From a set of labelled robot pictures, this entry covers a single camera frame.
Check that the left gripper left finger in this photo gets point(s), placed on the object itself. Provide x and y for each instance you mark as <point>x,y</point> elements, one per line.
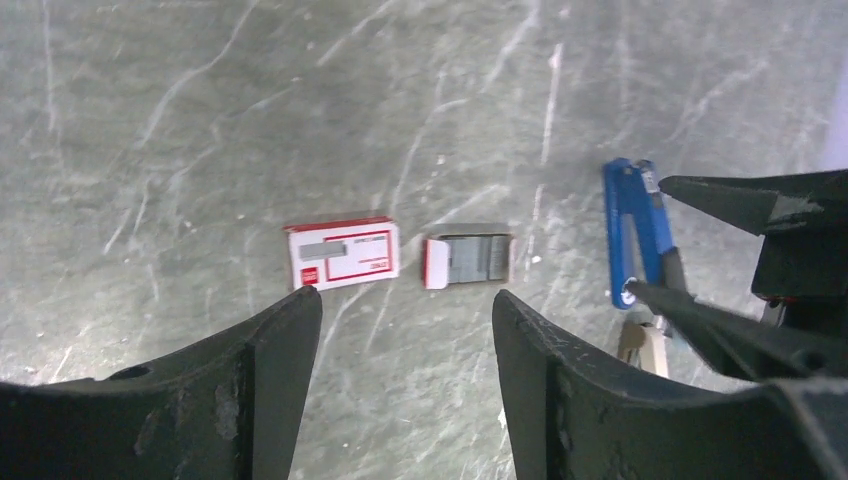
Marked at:
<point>226,407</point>

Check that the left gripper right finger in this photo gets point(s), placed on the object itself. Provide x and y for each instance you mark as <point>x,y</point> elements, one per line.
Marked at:
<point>575,412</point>

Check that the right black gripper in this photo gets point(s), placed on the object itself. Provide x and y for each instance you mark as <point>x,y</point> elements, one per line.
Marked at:
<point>802,277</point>

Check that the red white staple box sleeve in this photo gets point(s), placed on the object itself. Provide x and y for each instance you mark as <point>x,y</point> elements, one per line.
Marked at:
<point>340,253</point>

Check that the staple box tray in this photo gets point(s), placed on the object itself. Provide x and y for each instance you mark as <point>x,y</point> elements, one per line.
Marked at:
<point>467,253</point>

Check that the beige small stapler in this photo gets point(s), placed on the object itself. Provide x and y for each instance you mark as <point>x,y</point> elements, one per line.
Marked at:
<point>642,345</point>

